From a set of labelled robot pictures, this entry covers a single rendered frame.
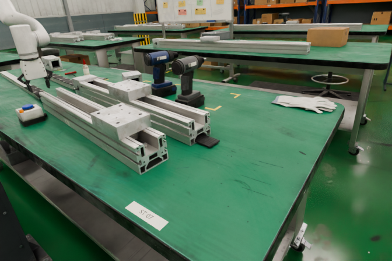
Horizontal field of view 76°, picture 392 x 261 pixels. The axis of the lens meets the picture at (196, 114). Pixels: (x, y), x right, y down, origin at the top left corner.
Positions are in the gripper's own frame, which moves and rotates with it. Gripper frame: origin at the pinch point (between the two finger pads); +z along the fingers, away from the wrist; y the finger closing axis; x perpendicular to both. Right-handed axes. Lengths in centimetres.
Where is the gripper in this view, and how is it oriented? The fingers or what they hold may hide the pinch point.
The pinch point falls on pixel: (39, 87)
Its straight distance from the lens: 156.9
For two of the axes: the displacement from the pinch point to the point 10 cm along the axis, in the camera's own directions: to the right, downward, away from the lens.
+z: 0.6, 9.2, 4.0
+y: -6.9, 3.3, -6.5
